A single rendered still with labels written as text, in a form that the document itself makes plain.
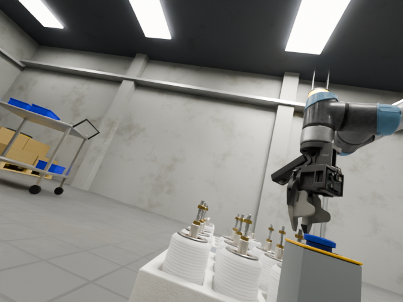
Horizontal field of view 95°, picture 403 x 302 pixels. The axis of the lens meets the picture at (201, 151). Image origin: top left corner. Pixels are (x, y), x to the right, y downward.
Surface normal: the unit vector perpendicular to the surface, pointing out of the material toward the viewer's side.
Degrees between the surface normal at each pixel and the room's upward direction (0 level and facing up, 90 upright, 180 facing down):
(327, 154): 90
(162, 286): 90
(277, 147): 90
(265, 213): 90
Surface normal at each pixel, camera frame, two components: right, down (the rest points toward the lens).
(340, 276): -0.07, -0.32
